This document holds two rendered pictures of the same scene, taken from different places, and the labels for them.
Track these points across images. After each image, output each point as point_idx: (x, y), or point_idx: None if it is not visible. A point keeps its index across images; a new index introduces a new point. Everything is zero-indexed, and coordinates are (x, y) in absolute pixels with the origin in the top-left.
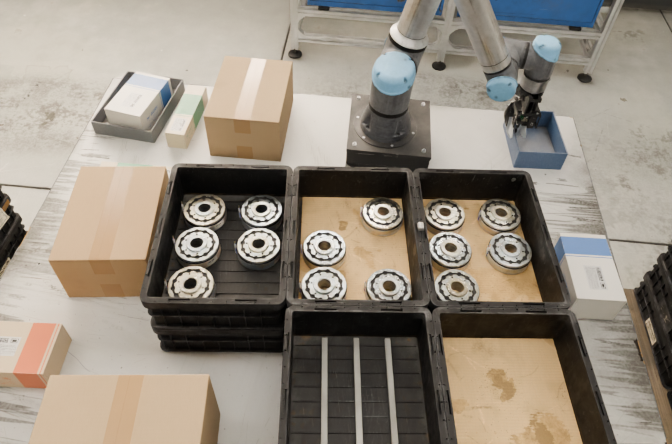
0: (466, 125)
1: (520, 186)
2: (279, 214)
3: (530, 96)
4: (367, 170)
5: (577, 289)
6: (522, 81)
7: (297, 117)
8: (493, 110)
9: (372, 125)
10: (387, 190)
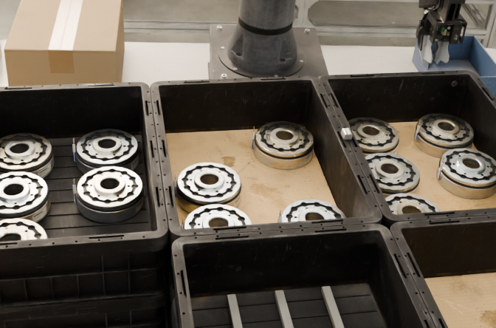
0: (364, 63)
1: (463, 94)
2: (134, 149)
3: None
4: (255, 80)
5: None
6: None
7: (133, 67)
8: (395, 46)
9: (246, 49)
10: (284, 114)
